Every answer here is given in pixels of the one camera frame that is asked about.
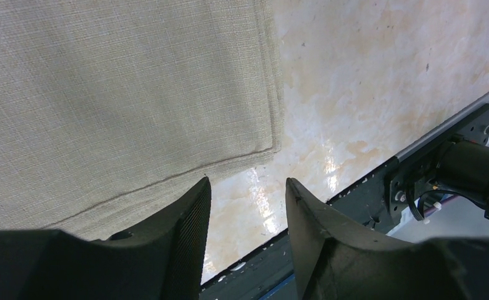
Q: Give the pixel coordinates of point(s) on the beige cloth napkin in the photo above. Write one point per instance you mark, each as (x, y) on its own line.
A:
(110, 110)

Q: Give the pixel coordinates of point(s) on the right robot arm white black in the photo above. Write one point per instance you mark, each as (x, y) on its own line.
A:
(458, 169)

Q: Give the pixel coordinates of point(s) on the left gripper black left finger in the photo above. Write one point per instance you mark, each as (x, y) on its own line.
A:
(160, 257)

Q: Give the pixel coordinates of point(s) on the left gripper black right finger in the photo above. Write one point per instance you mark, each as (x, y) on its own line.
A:
(335, 257)

